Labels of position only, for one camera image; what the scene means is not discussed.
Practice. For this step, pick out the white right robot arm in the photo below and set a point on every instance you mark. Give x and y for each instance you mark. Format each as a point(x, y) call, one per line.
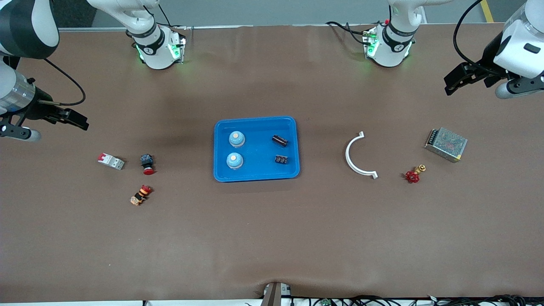
point(148, 46)

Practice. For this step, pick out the blue dome call bell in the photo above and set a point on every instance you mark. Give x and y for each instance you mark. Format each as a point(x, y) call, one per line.
point(236, 139)
point(234, 160)

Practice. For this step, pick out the red emergency stop button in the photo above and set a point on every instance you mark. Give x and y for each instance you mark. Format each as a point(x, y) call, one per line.
point(147, 163)

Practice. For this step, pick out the brown table mat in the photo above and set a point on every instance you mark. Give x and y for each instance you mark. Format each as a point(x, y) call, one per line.
point(272, 238)

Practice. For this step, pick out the white semicircular pipe clamp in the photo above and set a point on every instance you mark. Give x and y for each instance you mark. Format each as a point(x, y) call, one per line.
point(347, 155)

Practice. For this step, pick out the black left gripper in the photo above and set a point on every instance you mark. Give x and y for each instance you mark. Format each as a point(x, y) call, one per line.
point(483, 68)

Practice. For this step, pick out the metal clamp bracket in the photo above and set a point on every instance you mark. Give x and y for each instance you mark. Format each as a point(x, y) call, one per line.
point(272, 295)

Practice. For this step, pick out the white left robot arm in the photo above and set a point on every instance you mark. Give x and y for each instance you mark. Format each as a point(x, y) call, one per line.
point(393, 42)

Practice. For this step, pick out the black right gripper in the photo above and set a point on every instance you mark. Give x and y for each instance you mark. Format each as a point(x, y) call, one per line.
point(41, 110)

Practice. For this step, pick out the brass valve red handwheel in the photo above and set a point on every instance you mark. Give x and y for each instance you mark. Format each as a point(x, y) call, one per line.
point(412, 176)

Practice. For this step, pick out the long black electrolytic capacitor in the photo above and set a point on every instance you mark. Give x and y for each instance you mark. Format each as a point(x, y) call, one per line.
point(279, 140)

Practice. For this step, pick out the white red circuit breaker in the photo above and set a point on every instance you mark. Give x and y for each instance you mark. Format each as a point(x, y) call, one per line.
point(111, 161)

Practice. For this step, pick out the orange red push button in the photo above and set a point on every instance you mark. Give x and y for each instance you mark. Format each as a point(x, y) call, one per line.
point(141, 195)

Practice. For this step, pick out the blue plastic tray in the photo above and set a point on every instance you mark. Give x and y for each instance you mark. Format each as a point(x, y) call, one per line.
point(255, 170)

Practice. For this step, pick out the metal mesh power supply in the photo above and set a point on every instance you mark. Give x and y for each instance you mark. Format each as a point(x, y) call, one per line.
point(446, 144)

